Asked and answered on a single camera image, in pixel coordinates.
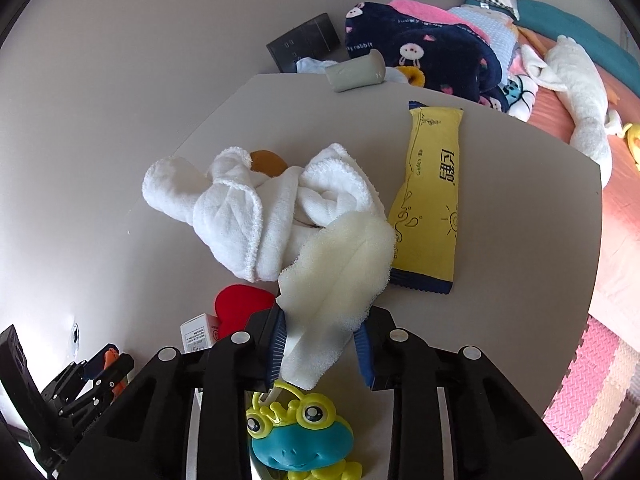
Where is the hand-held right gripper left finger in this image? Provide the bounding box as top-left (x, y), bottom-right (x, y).
top-left (59, 305), bottom-right (290, 480)

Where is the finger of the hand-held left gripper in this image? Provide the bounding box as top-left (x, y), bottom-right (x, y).
top-left (56, 354), bottom-right (135, 420)
top-left (44, 344), bottom-right (121, 386)

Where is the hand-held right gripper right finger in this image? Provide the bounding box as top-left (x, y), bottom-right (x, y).
top-left (352, 305), bottom-right (586, 480)

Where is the cream foam sponge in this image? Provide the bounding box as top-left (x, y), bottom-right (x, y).
top-left (276, 211), bottom-right (398, 391)

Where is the red heart-shaped toy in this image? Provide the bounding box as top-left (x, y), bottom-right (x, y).
top-left (214, 284), bottom-right (276, 338)

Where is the small white box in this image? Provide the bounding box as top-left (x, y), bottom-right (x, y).
top-left (180, 313), bottom-right (221, 356)

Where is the blue and yellow frog toy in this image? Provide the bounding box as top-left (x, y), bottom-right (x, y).
top-left (245, 380), bottom-right (363, 480)

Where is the white towel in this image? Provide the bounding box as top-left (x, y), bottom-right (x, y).
top-left (141, 143), bottom-right (388, 283)

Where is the yellow tissue packet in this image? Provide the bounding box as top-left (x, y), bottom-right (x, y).
top-left (387, 101), bottom-right (465, 295)

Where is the small brown plush toy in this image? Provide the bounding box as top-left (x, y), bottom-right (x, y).
top-left (248, 149), bottom-right (288, 178)

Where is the bed with pink sheet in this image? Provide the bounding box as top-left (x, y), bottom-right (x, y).
top-left (527, 25), bottom-right (640, 376)

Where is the grey paper roll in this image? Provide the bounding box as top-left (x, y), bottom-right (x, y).
top-left (325, 51), bottom-right (387, 93)

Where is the pale blue cloth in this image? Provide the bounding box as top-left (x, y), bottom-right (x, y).
top-left (295, 56), bottom-right (341, 75)

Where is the white cartoon print blanket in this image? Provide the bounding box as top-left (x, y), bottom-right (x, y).
top-left (507, 72), bottom-right (538, 122)

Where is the navy rabbit print blanket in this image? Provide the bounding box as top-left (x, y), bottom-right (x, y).
top-left (344, 1), bottom-right (503, 111)

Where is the white goose plush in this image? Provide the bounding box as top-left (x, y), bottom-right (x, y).
top-left (520, 35), bottom-right (623, 186)

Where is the yellow chick plush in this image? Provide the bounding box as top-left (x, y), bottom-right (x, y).
top-left (622, 122), bottom-right (640, 163)

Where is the pink fleece blanket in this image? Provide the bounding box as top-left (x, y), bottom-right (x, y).
top-left (389, 0), bottom-right (491, 41)

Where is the light blue dotted blanket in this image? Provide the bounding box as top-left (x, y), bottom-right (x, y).
top-left (447, 4), bottom-right (518, 68)

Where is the teal cushion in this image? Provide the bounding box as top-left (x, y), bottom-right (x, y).
top-left (515, 0), bottom-right (640, 78)

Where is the black wall socket panel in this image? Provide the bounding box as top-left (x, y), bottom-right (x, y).
top-left (266, 12), bottom-right (342, 73)

